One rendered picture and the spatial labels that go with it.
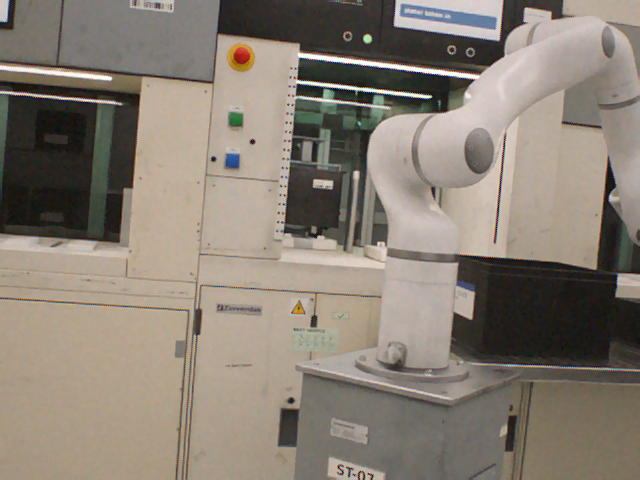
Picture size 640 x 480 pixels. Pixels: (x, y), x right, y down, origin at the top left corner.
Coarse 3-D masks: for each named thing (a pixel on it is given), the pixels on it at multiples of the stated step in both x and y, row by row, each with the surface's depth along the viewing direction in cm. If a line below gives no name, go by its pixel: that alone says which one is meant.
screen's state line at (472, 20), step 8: (400, 8) 203; (408, 8) 203; (416, 8) 203; (424, 8) 204; (432, 8) 204; (400, 16) 203; (408, 16) 203; (416, 16) 203; (424, 16) 204; (432, 16) 204; (440, 16) 205; (448, 16) 205; (456, 16) 205; (464, 16) 206; (472, 16) 206; (480, 16) 207; (488, 16) 207; (456, 24) 206; (464, 24) 206; (472, 24) 206; (480, 24) 207; (488, 24) 207; (496, 24) 208
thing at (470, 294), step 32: (480, 256) 184; (480, 288) 160; (512, 288) 157; (544, 288) 158; (576, 288) 159; (608, 288) 160; (480, 320) 159; (512, 320) 157; (544, 320) 158; (576, 320) 160; (608, 320) 161; (480, 352) 158; (512, 352) 158; (544, 352) 159; (576, 352) 160; (608, 352) 162
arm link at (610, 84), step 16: (512, 32) 158; (528, 32) 153; (512, 48) 156; (624, 48) 158; (608, 64) 158; (624, 64) 159; (592, 80) 165; (608, 80) 161; (624, 80) 160; (608, 96) 163; (624, 96) 162
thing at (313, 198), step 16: (304, 144) 261; (304, 160) 262; (288, 176) 253; (304, 176) 253; (320, 176) 254; (336, 176) 255; (288, 192) 253; (304, 192) 254; (320, 192) 255; (336, 192) 256; (288, 208) 253; (304, 208) 254; (320, 208) 255; (336, 208) 256; (288, 224) 254; (304, 224) 254; (320, 224) 255; (336, 224) 256
